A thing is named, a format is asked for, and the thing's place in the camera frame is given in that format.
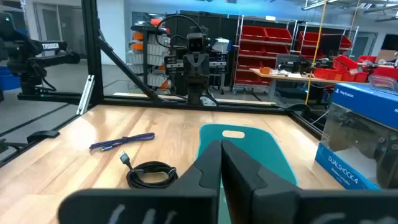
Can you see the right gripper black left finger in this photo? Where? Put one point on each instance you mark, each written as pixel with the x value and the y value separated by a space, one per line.
pixel 192 199

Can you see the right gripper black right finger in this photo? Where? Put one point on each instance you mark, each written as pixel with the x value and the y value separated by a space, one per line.
pixel 255 199

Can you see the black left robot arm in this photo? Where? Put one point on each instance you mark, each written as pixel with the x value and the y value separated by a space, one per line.
pixel 196 93

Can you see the rack of white orange bins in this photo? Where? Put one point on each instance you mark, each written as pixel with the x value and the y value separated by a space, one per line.
pixel 154 59

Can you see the teal plastic basket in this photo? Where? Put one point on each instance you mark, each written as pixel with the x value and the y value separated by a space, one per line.
pixel 261 149

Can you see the wooden workbench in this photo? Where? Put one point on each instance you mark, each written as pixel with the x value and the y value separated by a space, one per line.
pixel 298 77

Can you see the red plastic bin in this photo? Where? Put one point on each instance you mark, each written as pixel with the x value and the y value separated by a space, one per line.
pixel 345 62
pixel 326 74
pixel 356 76

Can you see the blue PlayStation DualShock controller box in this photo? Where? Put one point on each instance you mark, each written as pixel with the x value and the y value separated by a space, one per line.
pixel 357 102

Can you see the black table clamp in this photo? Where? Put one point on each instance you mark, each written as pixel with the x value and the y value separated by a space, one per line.
pixel 43 135

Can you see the blue plastic bin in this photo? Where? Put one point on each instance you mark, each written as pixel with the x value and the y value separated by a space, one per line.
pixel 7 79

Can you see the cardboard box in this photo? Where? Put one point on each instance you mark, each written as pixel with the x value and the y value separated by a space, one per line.
pixel 385 55

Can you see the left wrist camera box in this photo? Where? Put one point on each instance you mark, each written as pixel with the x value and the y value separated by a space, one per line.
pixel 196 43

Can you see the black aluminium rig frame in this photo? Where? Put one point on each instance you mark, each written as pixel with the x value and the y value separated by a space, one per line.
pixel 92 46

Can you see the silver metal bracket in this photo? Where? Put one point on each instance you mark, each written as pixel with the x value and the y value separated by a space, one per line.
pixel 85 93

